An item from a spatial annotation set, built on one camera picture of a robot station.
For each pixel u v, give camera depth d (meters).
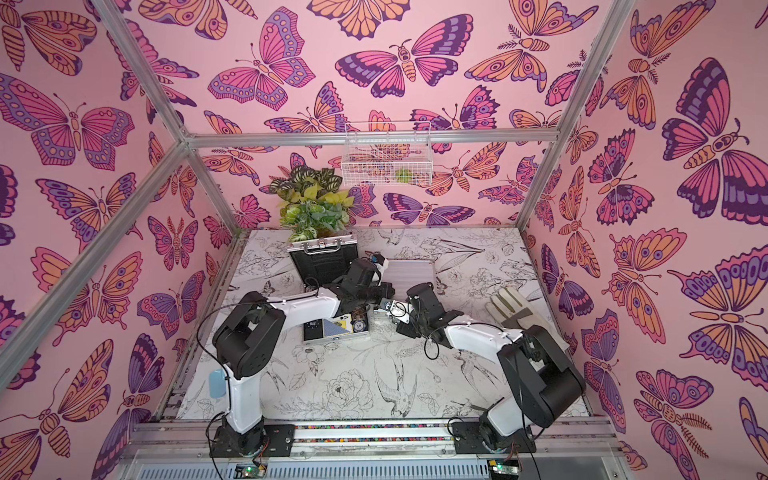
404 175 1.09
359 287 0.75
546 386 0.44
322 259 0.93
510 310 0.97
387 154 0.95
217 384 0.84
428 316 0.69
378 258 0.86
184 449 0.73
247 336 0.51
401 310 0.78
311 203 0.92
